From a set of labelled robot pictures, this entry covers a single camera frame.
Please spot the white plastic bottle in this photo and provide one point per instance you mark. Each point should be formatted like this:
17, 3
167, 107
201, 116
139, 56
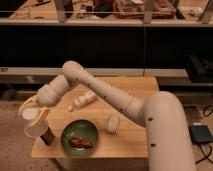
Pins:
83, 101

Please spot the white ceramic cup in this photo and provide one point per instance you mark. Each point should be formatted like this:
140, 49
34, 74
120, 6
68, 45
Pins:
31, 130

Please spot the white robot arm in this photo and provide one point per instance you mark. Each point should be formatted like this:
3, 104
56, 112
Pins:
161, 114

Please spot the dark brown eraser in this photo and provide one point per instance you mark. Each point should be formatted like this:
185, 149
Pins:
48, 137

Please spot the wooden table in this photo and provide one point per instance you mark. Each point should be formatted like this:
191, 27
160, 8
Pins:
123, 151

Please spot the red tray on shelf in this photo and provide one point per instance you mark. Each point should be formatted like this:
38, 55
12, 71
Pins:
135, 9

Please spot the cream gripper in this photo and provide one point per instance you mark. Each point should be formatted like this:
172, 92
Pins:
32, 102

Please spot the black power box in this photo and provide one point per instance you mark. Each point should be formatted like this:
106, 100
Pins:
200, 134

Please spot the brown food piece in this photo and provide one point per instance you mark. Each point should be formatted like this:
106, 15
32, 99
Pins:
79, 142

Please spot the green ceramic plate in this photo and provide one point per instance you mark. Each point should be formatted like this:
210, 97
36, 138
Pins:
79, 128

